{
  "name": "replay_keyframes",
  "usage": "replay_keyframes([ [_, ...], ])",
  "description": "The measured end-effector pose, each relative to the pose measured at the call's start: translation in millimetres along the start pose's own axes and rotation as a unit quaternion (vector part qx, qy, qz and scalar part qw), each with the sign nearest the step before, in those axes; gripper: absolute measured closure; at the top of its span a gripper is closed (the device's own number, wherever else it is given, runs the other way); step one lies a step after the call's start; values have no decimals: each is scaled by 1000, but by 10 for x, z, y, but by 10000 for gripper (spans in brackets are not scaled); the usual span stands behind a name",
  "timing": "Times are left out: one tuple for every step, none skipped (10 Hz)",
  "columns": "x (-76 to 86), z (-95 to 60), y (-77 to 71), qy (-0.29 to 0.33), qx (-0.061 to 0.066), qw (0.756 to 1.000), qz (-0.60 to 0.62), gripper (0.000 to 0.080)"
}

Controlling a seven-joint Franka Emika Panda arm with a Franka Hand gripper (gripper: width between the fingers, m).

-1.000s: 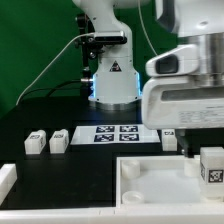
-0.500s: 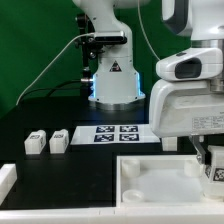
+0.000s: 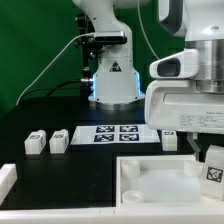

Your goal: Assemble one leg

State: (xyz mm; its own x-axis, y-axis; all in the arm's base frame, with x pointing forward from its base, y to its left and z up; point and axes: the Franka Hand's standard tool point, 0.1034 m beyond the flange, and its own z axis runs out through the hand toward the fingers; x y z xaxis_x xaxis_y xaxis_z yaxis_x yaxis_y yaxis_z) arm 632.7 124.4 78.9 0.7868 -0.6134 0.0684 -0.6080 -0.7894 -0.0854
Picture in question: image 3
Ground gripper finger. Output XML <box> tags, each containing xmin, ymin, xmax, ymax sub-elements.
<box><xmin>187</xmin><ymin>132</ymin><xmax>201</xmax><ymax>161</ymax></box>

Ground black camera stand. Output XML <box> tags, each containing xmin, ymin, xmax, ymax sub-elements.
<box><xmin>75</xmin><ymin>13</ymin><xmax>95</xmax><ymax>98</ymax></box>

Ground white obstacle wall front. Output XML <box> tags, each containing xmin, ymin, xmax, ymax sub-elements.
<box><xmin>0</xmin><ymin>207</ymin><xmax>224</xmax><ymax>224</ymax></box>

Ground white square tabletop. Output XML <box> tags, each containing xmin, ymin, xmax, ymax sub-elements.
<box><xmin>116</xmin><ymin>155</ymin><xmax>224</xmax><ymax>208</ymax></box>

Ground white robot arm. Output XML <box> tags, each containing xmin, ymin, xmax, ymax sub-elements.
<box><xmin>72</xmin><ymin>0</ymin><xmax>224</xmax><ymax>143</ymax></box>

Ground white cable right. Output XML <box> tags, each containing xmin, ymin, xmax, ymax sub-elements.
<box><xmin>137</xmin><ymin>0</ymin><xmax>161</xmax><ymax>62</ymax></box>

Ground white marker sheet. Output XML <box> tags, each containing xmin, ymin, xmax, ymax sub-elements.
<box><xmin>71</xmin><ymin>124</ymin><xmax>160</xmax><ymax>145</ymax></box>

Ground white obstacle wall left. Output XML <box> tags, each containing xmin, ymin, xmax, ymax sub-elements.
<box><xmin>0</xmin><ymin>164</ymin><xmax>17</xmax><ymax>205</ymax></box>

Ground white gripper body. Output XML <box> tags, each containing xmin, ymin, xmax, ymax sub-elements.
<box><xmin>144</xmin><ymin>80</ymin><xmax>224</xmax><ymax>134</ymax></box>

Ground white cable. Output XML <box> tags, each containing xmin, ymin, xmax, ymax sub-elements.
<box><xmin>137</xmin><ymin>0</ymin><xmax>161</xmax><ymax>62</ymax></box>
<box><xmin>15</xmin><ymin>32</ymin><xmax>96</xmax><ymax>106</ymax></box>

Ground black cable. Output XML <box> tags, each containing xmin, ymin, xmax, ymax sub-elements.
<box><xmin>23</xmin><ymin>79</ymin><xmax>83</xmax><ymax>99</ymax></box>

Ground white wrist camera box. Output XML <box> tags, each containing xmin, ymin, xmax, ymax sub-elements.
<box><xmin>149</xmin><ymin>49</ymin><xmax>199</xmax><ymax>79</ymax></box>

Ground white obstacle wall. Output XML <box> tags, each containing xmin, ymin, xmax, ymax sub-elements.
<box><xmin>0</xmin><ymin>207</ymin><xmax>224</xmax><ymax>224</ymax></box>
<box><xmin>0</xmin><ymin>164</ymin><xmax>17</xmax><ymax>205</ymax></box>

